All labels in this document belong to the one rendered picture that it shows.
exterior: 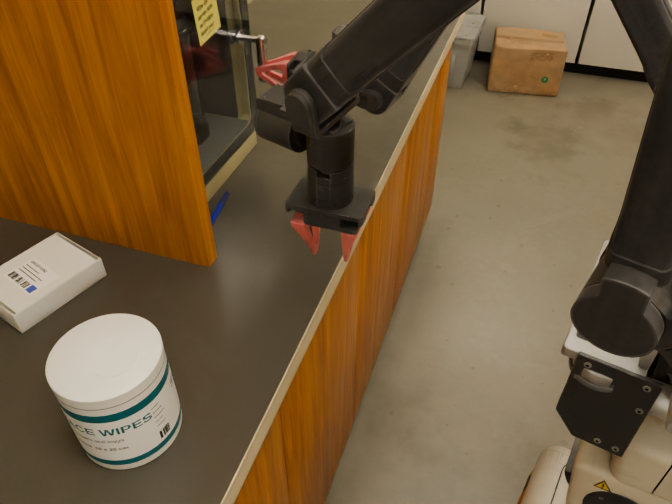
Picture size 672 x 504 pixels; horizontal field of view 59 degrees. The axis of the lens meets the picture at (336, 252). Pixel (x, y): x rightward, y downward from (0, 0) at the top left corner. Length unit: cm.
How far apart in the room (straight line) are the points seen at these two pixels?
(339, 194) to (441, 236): 189
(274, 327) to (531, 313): 154
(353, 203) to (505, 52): 303
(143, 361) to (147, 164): 35
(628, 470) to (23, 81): 105
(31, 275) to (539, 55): 315
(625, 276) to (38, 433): 73
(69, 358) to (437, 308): 170
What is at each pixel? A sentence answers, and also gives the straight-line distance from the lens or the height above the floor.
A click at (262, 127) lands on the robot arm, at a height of 127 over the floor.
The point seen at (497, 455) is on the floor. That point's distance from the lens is 194.
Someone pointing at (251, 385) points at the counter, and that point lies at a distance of 87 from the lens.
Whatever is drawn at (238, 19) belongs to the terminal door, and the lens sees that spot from 119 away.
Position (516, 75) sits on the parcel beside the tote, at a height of 12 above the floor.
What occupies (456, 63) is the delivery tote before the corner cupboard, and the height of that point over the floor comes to 16.
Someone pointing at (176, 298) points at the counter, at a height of 94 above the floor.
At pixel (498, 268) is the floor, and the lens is 249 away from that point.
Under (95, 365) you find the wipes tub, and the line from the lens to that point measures 74.
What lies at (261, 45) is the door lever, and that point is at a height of 119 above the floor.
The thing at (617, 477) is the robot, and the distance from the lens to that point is 102.
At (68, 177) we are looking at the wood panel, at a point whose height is 107.
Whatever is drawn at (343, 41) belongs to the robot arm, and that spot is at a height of 142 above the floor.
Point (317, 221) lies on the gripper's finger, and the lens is 74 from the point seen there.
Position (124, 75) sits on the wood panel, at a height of 128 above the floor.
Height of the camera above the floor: 163
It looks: 41 degrees down
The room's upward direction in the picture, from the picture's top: straight up
